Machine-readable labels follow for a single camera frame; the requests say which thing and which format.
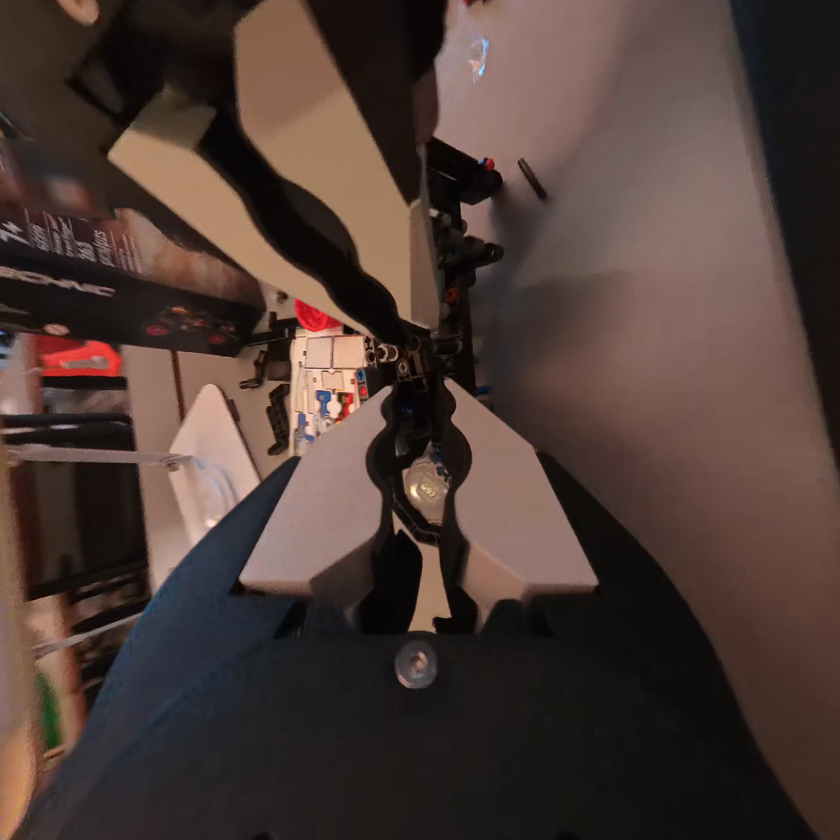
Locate white book stand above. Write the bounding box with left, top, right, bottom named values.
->
left=0, top=420, right=238, bottom=657

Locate grey desk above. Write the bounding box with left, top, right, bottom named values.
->
left=121, top=0, right=840, bottom=840

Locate black angled toy panel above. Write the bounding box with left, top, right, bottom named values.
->
left=248, top=310, right=298, bottom=383

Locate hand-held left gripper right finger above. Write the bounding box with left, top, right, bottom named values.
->
left=440, top=379, right=599, bottom=634

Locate red toy wheel hub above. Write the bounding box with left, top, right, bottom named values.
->
left=293, top=297, right=343, bottom=332

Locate black axle piece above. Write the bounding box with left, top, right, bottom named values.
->
left=517, top=156, right=549, bottom=201

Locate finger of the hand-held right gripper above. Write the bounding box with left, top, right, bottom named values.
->
left=107, top=84, right=409, bottom=342
left=233, top=0, right=442, bottom=329

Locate person's right hand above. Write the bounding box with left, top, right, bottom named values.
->
left=413, top=64, right=441, bottom=144

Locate toy car chassis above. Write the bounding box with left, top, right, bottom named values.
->
left=363, top=136, right=508, bottom=547

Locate red floor bin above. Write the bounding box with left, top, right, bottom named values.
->
left=38, top=336, right=126, bottom=379

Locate black toy set box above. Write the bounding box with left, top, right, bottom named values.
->
left=0, top=131, right=265, bottom=360

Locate colourful sticker sheet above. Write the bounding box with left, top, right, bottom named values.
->
left=287, top=328, right=376, bottom=458

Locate black perforated pad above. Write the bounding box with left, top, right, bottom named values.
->
left=727, top=0, right=840, bottom=462

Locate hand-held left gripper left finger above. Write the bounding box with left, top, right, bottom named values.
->
left=238, top=385, right=424, bottom=634

